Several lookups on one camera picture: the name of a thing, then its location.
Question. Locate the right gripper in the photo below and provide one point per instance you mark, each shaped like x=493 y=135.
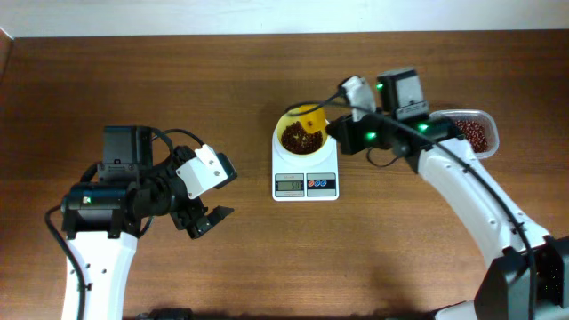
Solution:
x=346 y=134

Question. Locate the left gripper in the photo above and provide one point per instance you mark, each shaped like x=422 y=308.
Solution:
x=185 y=219

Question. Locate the yellow measuring scoop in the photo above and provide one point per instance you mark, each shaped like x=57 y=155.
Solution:
x=314 y=121

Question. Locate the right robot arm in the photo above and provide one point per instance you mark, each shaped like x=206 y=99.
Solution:
x=527 y=268

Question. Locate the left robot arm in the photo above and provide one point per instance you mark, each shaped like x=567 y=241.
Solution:
x=141 y=176

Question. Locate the yellow plastic bowl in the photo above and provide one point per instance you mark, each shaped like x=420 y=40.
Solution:
x=287 y=119

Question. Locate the white digital kitchen scale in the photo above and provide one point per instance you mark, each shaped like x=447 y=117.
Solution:
x=305 y=178

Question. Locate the red beans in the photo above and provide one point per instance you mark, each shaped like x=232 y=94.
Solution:
x=296 y=140

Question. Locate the clear plastic container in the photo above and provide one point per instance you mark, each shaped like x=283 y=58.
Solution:
x=479 y=116

